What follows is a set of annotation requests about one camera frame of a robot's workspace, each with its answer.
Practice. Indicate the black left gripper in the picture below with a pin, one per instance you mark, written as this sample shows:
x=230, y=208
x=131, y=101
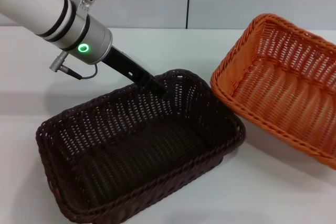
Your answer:
x=123, y=64

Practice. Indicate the dark brown wicker basket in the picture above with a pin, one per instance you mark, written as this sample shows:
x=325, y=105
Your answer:
x=136, y=150

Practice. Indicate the orange wicker basket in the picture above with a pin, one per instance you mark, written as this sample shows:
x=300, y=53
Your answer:
x=283, y=98

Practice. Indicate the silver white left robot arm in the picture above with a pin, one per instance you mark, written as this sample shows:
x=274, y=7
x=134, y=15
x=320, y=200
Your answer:
x=52, y=19

